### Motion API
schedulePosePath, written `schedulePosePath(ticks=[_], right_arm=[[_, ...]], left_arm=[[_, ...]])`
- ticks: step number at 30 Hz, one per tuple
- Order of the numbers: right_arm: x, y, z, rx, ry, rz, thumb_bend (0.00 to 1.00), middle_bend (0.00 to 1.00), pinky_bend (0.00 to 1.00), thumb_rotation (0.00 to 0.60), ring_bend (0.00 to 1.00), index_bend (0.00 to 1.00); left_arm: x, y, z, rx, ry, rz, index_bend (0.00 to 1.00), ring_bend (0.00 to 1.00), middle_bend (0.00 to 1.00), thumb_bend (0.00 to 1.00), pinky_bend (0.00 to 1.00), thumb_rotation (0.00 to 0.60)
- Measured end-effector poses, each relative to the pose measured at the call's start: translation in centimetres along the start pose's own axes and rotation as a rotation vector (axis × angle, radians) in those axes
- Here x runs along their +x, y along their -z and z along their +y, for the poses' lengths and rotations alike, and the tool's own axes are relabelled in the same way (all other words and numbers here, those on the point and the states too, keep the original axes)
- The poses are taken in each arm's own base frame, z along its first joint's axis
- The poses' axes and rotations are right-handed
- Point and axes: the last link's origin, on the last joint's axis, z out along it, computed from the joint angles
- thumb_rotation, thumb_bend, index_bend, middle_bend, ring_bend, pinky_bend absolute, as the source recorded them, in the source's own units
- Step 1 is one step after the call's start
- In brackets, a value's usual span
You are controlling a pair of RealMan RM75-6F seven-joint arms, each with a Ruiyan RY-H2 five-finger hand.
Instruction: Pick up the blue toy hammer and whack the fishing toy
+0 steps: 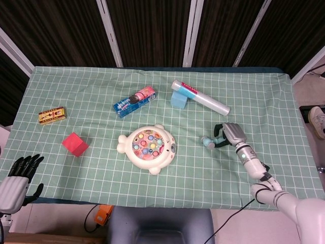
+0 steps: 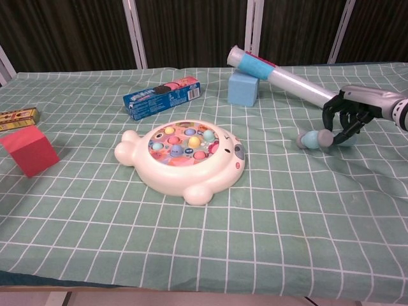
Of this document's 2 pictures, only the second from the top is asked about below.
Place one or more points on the small blue toy mallet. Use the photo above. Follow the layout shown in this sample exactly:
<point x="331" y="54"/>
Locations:
<point x="310" y="140"/>

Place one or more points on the blue cookie box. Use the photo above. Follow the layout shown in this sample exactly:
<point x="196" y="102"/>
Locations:
<point x="159" y="102"/>

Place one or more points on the red cube block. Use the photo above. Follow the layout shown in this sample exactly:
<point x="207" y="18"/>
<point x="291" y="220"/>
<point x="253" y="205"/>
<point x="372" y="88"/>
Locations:
<point x="30" y="153"/>

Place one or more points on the light blue foam cube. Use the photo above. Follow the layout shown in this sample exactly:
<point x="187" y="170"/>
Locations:
<point x="242" y="90"/>

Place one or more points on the green checked tablecloth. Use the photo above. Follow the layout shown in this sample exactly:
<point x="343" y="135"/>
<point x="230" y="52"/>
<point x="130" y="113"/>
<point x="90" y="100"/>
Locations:
<point x="204" y="248"/>

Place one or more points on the yellow and red small box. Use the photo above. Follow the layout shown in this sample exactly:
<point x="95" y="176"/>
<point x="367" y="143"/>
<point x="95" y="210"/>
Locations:
<point x="17" y="119"/>

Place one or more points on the white whack-a-mole toy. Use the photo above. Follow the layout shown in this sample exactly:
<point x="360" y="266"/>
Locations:
<point x="165" y="178"/>

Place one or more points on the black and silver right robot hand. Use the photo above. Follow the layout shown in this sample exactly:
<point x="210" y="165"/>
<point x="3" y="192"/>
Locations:
<point x="369" y="100"/>

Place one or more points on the white frame post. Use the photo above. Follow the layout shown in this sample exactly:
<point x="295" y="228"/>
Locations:
<point x="341" y="32"/>
<point x="6" y="68"/>
<point x="253" y="25"/>
<point x="135" y="35"/>

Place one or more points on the clear plastic tube roll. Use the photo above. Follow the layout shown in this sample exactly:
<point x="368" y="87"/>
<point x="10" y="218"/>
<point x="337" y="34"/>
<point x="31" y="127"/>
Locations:
<point x="255" y="67"/>

